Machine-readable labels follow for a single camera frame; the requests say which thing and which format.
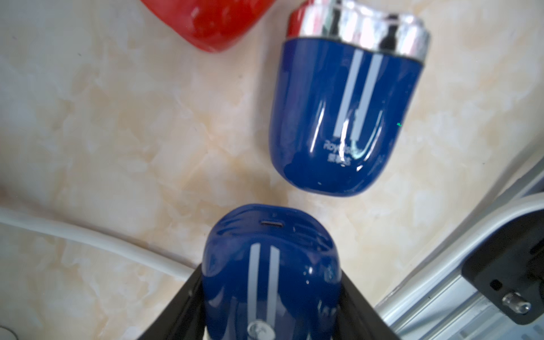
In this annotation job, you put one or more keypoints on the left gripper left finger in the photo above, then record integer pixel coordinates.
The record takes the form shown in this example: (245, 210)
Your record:
(183, 318)

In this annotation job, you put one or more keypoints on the blue electric shaver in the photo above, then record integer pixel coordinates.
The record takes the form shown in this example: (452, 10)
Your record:
(270, 273)
(346, 79)

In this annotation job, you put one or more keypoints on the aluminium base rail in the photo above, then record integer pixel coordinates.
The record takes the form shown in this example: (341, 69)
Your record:
(436, 302)

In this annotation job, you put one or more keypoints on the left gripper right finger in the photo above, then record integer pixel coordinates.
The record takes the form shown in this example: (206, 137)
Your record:
(357, 319)

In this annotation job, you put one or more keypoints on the red electric shaver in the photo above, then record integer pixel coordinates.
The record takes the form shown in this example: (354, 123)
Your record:
(210, 25)

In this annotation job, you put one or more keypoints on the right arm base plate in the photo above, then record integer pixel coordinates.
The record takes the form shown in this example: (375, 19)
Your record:
(508, 268)

